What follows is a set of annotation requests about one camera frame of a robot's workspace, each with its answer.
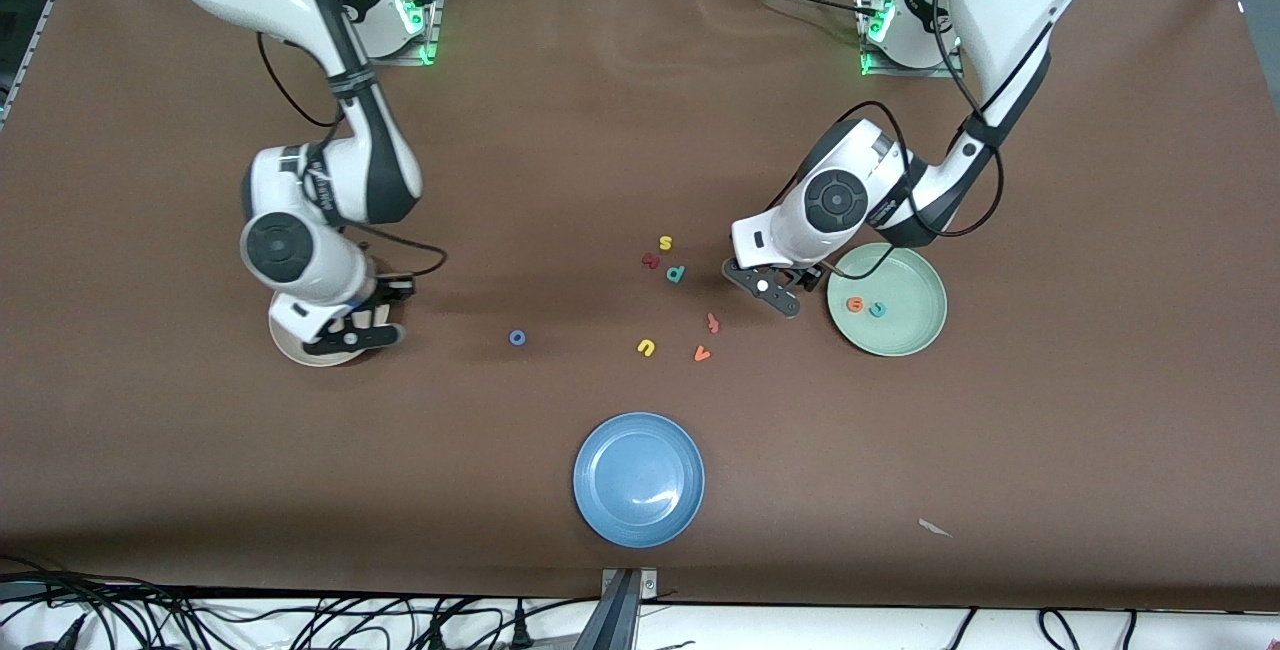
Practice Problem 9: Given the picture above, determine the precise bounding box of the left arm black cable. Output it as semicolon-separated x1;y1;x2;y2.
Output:
760;0;1006;281

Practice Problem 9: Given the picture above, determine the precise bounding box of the black cable tangle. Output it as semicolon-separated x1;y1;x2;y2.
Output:
0;555;601;650

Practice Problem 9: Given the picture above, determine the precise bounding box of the pale green plate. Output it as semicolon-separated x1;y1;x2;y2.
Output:
826;242;948;358

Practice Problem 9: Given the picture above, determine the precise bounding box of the blue plate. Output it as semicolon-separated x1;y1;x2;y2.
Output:
572;412;706;549

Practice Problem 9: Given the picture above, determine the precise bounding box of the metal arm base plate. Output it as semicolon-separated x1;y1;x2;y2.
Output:
860;0;966;79
360;0;441;66

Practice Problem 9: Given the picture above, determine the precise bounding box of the brown table cover sheet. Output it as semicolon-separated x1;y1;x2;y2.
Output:
0;0;1280;613

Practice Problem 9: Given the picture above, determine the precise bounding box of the beige brown plate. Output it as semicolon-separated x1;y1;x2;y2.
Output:
268;288;373;368

